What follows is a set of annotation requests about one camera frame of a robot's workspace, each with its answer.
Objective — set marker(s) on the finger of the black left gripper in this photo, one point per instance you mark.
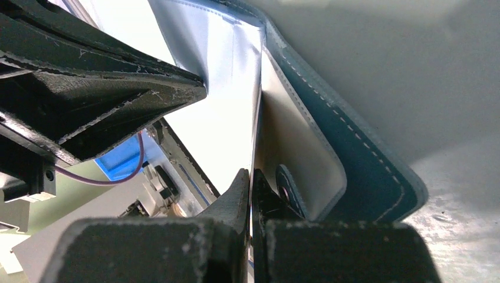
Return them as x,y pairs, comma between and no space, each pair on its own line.
43,37

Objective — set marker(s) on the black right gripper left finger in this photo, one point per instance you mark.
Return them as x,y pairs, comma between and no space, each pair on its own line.
209,247

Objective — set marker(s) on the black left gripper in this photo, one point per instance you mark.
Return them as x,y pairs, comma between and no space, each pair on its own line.
68,120

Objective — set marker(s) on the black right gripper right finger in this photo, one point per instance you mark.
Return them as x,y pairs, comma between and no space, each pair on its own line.
288,248

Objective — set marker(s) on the blue leather card holder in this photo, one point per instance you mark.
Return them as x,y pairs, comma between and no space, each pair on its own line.
312,144

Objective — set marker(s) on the thin credit card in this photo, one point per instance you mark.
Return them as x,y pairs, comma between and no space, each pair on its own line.
253,273

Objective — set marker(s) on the blue plastic bin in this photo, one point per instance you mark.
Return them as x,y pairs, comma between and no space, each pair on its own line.
122,160

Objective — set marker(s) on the black smartphone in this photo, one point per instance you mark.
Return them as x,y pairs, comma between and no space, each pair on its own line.
170,190

